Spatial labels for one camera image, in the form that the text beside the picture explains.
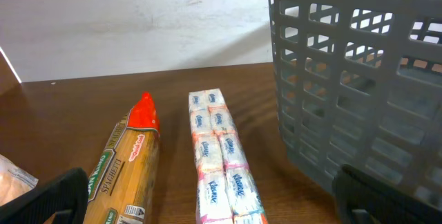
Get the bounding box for Kleenex tissue multipack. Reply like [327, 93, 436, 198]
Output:
[189, 88, 268, 224]

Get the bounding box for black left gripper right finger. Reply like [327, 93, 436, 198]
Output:
[332, 165, 441, 223]

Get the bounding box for grey plastic basket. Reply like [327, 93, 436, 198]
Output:
[269, 0, 441, 209]

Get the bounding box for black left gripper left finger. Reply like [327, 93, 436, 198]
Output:
[1, 167, 88, 224]

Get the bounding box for spaghetti packet with red ends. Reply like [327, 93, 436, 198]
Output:
[84, 92, 160, 224]

